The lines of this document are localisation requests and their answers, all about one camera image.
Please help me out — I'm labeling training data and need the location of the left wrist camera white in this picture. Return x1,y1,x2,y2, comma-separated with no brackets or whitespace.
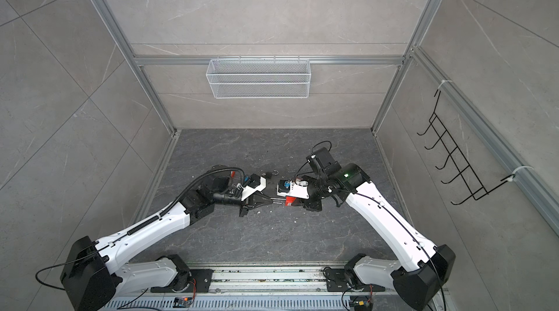
241,174,266,201

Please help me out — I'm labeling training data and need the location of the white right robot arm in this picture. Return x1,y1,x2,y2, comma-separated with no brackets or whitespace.
277,147,456,310

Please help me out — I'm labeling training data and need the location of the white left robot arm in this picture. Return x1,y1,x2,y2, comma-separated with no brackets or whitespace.
61,165,271,310

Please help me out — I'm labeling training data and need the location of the red safety padlock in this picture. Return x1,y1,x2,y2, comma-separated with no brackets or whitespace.
285,196,299,206

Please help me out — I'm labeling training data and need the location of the black wire hook rack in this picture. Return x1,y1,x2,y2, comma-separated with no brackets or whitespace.
416,90,516,206

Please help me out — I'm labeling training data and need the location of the white wire mesh basket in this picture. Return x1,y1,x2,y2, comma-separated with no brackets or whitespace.
206,59,312,99

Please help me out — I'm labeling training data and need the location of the metal base rail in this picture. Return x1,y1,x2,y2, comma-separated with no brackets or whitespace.
100,262,451,311

